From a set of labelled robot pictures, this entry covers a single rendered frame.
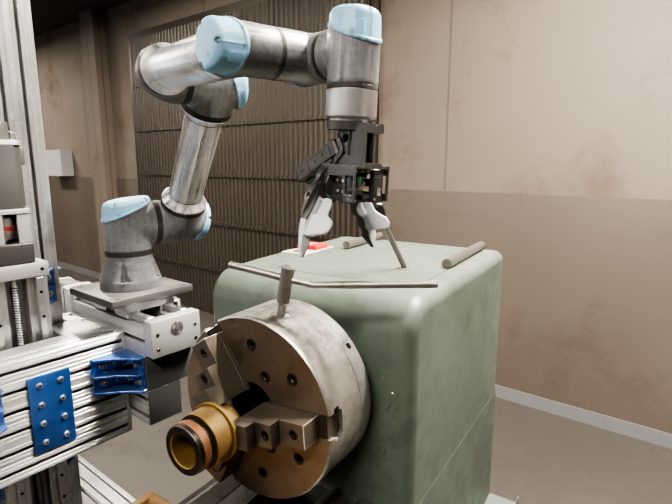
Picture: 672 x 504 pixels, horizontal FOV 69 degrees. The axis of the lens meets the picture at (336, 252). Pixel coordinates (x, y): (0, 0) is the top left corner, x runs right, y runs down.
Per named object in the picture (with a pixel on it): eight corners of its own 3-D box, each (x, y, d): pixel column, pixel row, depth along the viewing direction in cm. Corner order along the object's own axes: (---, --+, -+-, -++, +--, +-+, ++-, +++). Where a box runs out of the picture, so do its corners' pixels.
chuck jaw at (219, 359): (246, 389, 85) (217, 328, 87) (264, 379, 83) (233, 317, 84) (198, 416, 76) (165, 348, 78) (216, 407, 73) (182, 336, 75)
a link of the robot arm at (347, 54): (356, 20, 75) (395, 9, 68) (352, 95, 77) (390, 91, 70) (314, 9, 70) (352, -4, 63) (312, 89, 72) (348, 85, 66)
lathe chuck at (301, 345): (215, 422, 100) (230, 280, 92) (344, 503, 85) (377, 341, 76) (180, 443, 93) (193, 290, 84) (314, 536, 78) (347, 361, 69)
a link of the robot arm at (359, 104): (315, 89, 71) (356, 95, 77) (314, 122, 72) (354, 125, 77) (350, 86, 66) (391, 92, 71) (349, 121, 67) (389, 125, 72)
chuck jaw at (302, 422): (276, 390, 81) (337, 404, 75) (279, 418, 82) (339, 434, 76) (229, 419, 72) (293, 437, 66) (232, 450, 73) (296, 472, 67)
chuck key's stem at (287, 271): (270, 332, 80) (279, 266, 77) (274, 327, 82) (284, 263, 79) (282, 335, 80) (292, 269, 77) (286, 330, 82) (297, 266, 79)
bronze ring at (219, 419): (207, 387, 78) (159, 411, 70) (251, 403, 73) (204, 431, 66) (209, 440, 80) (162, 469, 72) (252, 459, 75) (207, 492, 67)
